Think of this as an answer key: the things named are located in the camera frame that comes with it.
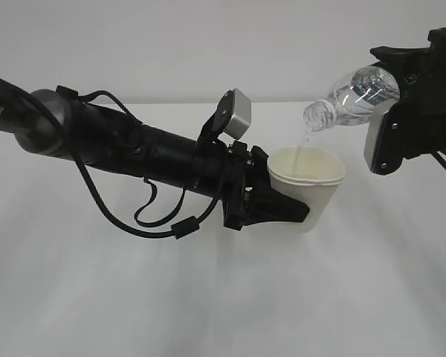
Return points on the clear green-label water bottle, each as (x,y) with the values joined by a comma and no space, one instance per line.
(352,99)

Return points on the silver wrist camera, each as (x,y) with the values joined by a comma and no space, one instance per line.
(232,116)
(376,152)

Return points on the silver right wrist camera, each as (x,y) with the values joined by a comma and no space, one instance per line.
(376,152)

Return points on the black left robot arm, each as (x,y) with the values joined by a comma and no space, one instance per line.
(64,124)

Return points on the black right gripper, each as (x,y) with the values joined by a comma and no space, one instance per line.
(421,114)

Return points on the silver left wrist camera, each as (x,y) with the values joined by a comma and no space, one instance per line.
(232,116)

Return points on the white paper cup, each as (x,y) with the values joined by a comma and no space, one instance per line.
(308,174)

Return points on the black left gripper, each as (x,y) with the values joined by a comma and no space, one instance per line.
(247,197)

